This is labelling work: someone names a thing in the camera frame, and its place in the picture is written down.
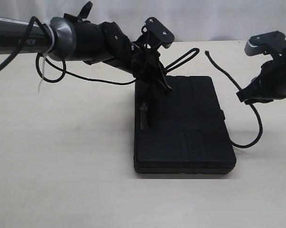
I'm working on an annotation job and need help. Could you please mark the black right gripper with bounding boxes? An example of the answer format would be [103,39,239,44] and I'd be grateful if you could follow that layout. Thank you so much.
[236,49,286,105]

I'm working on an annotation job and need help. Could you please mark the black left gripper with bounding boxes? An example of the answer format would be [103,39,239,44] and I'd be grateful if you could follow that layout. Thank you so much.
[131,35,173,112]

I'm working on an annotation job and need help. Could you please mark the black rope with loop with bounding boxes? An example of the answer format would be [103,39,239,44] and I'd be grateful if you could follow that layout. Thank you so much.
[139,47,264,149]

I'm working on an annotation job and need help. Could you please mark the black plastic carry case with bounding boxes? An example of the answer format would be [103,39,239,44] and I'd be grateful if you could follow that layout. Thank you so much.
[133,76,237,175]

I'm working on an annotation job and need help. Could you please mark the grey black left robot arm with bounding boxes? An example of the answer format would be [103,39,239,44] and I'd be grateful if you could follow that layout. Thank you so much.
[0,14,175,94]

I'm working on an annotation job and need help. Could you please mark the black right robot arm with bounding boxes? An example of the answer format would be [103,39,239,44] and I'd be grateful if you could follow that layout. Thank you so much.
[237,49,286,105]

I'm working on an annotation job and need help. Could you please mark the white backdrop curtain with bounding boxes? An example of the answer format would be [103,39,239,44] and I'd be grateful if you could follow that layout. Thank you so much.
[0,0,286,43]

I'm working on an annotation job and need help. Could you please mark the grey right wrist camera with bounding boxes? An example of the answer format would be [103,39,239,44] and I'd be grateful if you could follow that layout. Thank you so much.
[244,30,286,57]

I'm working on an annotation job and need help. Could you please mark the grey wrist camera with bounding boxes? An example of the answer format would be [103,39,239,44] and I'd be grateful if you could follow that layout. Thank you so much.
[244,30,286,57]
[145,17,175,49]

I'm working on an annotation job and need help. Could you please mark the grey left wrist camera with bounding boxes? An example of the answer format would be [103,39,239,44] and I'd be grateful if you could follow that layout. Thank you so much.
[145,17,175,49]

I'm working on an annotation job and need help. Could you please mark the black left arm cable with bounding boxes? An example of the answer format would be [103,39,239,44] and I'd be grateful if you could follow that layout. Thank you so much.
[0,16,143,86]

